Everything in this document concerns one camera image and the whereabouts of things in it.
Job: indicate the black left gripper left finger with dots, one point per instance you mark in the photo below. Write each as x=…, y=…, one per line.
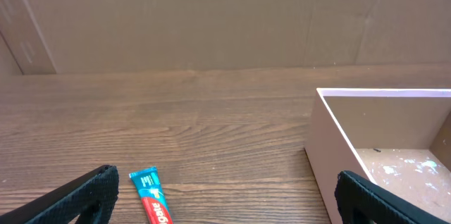
x=88, y=199

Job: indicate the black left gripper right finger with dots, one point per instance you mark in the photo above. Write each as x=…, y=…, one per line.
x=360, y=201

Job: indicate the Colgate toothpaste tube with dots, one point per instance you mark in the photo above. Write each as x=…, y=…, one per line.
x=153, y=199

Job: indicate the white cardboard box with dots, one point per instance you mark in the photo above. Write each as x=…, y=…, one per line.
x=399, y=139

